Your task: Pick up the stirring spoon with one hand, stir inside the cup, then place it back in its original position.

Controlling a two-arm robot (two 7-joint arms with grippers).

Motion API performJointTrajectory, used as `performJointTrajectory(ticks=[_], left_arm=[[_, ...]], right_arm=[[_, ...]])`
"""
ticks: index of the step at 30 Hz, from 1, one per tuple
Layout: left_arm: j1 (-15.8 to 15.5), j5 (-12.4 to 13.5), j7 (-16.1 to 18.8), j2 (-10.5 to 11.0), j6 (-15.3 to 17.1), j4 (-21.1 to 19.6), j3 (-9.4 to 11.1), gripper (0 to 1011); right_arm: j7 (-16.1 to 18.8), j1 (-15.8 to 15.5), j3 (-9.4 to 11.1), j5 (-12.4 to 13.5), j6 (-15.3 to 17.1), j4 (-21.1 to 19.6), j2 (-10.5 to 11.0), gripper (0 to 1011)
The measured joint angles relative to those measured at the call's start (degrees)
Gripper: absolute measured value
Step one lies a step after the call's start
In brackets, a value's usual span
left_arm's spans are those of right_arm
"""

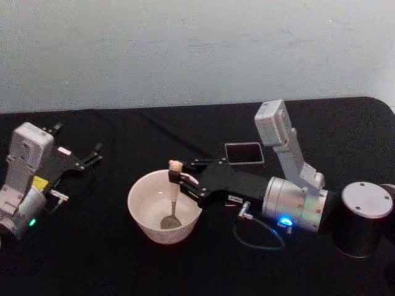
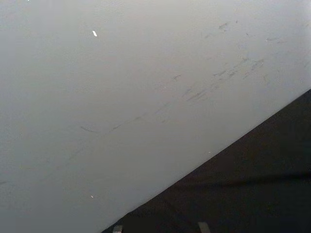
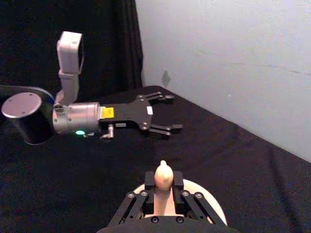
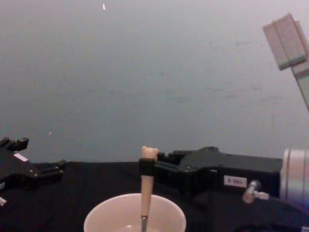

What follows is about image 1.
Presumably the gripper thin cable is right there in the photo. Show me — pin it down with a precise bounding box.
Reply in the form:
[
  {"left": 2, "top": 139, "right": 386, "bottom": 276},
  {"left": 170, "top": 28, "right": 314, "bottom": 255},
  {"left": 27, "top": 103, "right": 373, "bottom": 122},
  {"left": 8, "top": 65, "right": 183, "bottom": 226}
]
[
  {"left": 231, "top": 199, "right": 294, "bottom": 251},
  {"left": 44, "top": 189, "right": 70, "bottom": 215}
]

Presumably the white bowl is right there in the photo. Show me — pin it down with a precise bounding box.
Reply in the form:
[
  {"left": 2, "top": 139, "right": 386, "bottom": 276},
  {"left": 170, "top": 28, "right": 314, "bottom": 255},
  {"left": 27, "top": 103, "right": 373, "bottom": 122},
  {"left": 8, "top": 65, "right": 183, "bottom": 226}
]
[{"left": 127, "top": 168, "right": 204, "bottom": 245}]

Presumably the small black rectangular container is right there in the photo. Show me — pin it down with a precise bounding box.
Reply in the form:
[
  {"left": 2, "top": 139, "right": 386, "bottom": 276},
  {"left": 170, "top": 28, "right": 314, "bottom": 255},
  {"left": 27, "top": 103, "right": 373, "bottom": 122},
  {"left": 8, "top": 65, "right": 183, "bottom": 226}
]
[{"left": 224, "top": 141, "right": 266, "bottom": 166}]

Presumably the black table cloth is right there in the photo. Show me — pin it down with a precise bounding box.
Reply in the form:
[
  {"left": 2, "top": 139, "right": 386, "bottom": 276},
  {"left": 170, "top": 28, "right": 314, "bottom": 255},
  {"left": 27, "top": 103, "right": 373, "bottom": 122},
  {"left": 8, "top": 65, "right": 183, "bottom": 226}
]
[{"left": 0, "top": 96, "right": 395, "bottom": 296}]

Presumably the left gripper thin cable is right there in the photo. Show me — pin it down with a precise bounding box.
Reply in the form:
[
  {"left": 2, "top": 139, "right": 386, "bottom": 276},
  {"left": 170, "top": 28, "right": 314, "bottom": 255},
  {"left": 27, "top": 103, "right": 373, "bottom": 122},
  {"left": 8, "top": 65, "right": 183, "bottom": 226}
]
[{"left": 44, "top": 189, "right": 70, "bottom": 215}]

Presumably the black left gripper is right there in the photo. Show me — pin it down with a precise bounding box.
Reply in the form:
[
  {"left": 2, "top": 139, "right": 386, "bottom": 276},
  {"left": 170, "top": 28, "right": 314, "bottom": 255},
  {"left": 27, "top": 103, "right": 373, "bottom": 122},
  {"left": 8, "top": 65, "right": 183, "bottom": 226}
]
[{"left": 33, "top": 122, "right": 104, "bottom": 194}]

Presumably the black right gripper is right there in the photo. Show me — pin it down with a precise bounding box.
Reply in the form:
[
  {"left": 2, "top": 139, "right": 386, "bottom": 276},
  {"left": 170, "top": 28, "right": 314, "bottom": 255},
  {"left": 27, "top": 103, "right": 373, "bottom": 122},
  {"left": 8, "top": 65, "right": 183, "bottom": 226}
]
[{"left": 168, "top": 157, "right": 271, "bottom": 208}]

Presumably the cream handled metal spoon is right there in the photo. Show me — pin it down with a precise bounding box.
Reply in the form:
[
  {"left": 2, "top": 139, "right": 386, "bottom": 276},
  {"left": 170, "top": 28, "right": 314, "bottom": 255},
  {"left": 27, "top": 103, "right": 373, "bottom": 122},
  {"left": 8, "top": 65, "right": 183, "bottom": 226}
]
[{"left": 159, "top": 159, "right": 183, "bottom": 231}]

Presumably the right gripper thin cable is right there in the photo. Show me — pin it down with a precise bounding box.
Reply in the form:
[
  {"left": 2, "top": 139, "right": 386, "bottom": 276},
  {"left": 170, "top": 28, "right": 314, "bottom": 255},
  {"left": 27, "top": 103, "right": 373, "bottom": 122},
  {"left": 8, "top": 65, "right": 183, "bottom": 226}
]
[{"left": 231, "top": 199, "right": 294, "bottom": 251}]

